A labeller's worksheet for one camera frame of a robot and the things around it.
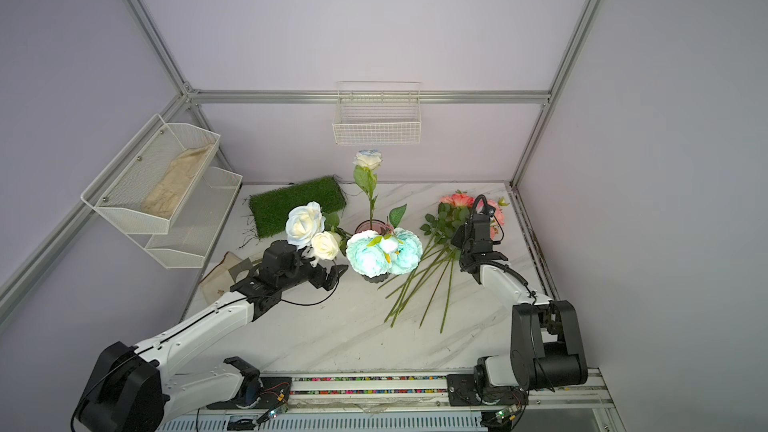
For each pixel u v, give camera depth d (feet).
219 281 3.05
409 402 2.40
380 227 2.71
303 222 1.77
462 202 3.34
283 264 2.06
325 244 1.72
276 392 2.39
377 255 1.45
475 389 2.39
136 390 1.32
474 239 2.26
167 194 2.52
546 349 1.41
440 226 3.43
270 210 3.53
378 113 3.50
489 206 2.53
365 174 2.51
